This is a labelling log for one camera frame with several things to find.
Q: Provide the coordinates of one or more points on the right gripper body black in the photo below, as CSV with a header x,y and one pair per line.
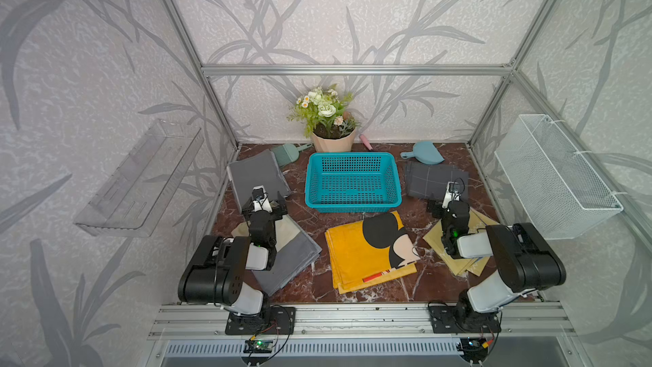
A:
x,y
452,204

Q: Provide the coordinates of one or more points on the grey and beige pillowcase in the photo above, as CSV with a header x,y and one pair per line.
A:
x,y
296,250

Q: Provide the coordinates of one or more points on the dark grey checked pillowcase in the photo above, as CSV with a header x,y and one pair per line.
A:
x,y
430,182

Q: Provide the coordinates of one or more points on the pale yellow zigzag pillowcase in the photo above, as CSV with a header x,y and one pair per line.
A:
x,y
474,248

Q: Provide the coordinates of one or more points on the teal plastic basket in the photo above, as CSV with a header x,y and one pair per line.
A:
x,y
353,182

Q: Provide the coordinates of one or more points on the yellow cartoon mouse pillowcase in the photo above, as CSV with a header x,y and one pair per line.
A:
x,y
370,252

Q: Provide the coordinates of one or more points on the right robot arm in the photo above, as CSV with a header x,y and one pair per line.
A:
x,y
525,262

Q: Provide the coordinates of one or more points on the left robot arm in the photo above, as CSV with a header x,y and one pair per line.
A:
x,y
215,273

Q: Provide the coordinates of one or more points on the plain grey folded pillowcase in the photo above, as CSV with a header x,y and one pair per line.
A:
x,y
259,170

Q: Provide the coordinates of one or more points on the blue-grey dustpan right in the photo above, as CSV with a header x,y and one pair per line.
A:
x,y
425,152

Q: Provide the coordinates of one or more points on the green dustpan left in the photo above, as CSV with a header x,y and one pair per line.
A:
x,y
288,153

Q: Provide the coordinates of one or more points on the potted artificial flower plant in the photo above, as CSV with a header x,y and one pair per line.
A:
x,y
328,123

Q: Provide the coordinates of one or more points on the left controller board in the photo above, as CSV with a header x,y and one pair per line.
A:
x,y
263,347

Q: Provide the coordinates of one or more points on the controller board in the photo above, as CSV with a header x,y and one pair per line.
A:
x,y
263,347
475,347

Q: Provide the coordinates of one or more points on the right controller board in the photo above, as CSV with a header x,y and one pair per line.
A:
x,y
475,347

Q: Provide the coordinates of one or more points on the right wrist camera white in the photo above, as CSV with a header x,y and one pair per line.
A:
x,y
453,193

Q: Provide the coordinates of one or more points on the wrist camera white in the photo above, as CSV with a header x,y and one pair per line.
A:
x,y
453,193
260,202

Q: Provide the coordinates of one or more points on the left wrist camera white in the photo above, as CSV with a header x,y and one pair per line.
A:
x,y
260,202

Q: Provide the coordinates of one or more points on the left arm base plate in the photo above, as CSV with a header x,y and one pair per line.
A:
x,y
276,320

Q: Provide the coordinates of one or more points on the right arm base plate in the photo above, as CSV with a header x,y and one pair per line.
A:
x,y
461,319

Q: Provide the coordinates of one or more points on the white wire wall basket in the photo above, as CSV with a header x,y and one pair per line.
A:
x,y
559,189

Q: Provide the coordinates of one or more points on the pink handle object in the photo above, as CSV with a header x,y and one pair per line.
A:
x,y
365,142

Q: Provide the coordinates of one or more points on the aluminium front rail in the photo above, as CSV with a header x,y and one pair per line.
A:
x,y
360,320

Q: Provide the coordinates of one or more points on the clear acrylic wall shelf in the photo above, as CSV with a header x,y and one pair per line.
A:
x,y
135,197

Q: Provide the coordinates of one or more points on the aluminium cage frame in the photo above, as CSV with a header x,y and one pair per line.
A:
x,y
511,74

